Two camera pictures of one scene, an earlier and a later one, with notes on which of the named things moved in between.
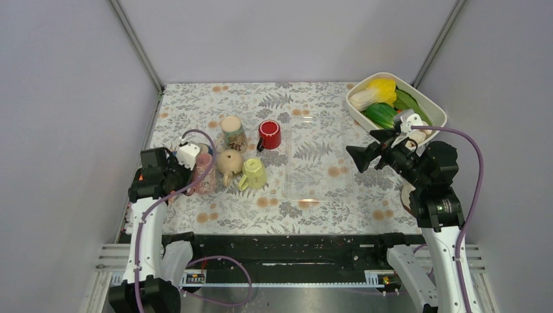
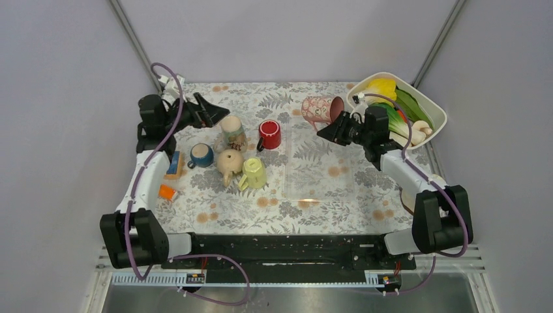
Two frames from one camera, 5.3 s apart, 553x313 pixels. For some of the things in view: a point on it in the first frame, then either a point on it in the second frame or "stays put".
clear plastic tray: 319,158 stays put
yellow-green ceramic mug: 255,173 stays put
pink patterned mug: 207,185 to 319,109
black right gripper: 363,155 to 336,132
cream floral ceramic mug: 233,135 stays put
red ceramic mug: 270,132 stays put
